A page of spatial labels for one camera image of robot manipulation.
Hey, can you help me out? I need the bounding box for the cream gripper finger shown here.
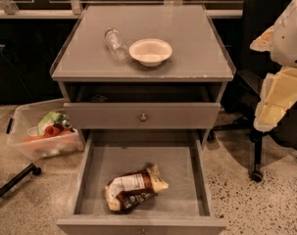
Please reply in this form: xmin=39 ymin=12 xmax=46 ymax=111
xmin=254 ymin=67 xmax=297 ymax=132

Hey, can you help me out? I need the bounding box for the brown chip bag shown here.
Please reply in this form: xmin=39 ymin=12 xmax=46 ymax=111
xmin=105 ymin=164 xmax=169 ymax=212

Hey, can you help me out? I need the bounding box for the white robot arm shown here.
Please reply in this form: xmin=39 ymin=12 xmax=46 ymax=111
xmin=250 ymin=0 xmax=297 ymax=132

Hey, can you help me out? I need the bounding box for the open grey middle drawer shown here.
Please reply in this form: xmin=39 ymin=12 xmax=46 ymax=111
xmin=57 ymin=130 xmax=227 ymax=235

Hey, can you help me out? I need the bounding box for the grey drawer cabinet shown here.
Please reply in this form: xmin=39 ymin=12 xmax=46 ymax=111
xmin=52 ymin=5 xmax=234 ymax=136

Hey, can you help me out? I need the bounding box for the closed grey top drawer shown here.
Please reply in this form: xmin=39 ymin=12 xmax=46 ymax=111
xmin=64 ymin=103 xmax=221 ymax=129

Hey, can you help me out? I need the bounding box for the green and white bag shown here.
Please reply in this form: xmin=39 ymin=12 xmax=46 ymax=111
xmin=37 ymin=112 xmax=69 ymax=135

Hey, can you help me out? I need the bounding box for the black office chair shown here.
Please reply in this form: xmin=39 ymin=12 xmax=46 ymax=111
xmin=219 ymin=0 xmax=297 ymax=182

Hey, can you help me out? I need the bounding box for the white bowl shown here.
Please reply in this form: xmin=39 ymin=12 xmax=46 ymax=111
xmin=128 ymin=38 xmax=173 ymax=67

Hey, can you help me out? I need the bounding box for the clear plastic bottle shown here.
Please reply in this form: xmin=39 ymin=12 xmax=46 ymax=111
xmin=105 ymin=27 xmax=127 ymax=61

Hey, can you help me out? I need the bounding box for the orange snack item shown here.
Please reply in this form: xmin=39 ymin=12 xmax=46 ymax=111
xmin=25 ymin=124 xmax=74 ymax=142

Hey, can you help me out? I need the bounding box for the clear plastic storage bin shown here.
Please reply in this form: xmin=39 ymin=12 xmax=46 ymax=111
xmin=7 ymin=99 xmax=84 ymax=161

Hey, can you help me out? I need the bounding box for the black chair leg with caster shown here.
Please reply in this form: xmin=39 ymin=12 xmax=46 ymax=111
xmin=0 ymin=164 xmax=41 ymax=198

